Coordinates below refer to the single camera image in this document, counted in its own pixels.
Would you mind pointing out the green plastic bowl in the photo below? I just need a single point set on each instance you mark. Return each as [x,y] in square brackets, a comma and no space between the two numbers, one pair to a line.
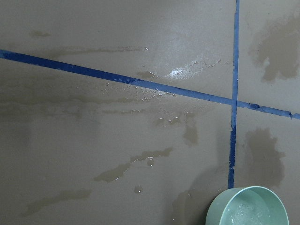
[253,205]

